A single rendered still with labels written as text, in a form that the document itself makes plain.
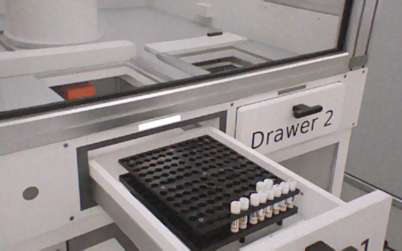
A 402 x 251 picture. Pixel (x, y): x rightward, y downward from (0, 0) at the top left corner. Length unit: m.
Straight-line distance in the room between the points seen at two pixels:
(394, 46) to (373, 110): 0.31
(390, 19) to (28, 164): 1.87
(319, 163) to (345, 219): 0.57
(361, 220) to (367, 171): 1.90
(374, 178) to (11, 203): 2.03
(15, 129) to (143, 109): 0.20
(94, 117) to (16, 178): 0.13
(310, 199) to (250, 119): 0.24
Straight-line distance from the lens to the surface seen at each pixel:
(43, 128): 0.71
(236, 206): 0.62
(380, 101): 2.40
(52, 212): 0.78
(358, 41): 1.10
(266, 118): 0.93
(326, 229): 0.59
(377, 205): 0.66
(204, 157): 0.76
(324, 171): 1.20
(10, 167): 0.72
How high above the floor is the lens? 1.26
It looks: 24 degrees down
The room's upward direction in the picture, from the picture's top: 2 degrees clockwise
